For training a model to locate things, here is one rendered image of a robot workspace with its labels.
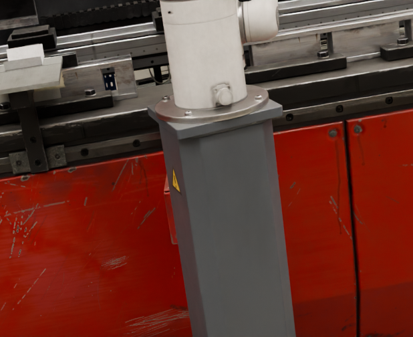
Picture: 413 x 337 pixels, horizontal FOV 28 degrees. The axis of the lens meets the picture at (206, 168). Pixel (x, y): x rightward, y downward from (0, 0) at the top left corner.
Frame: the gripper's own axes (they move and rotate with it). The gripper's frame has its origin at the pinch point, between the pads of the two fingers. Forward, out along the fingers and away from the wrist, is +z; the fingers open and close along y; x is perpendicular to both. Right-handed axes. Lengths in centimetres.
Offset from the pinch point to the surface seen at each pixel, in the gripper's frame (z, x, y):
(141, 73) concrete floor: 122, -73, -437
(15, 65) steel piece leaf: -14, -47, -26
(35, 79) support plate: -14.5, -40.1, -12.8
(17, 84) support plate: -14.7, -43.3, -10.4
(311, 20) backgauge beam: -4, 24, -69
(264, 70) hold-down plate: -2.8, 8.6, -34.8
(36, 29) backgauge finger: -14, -48, -57
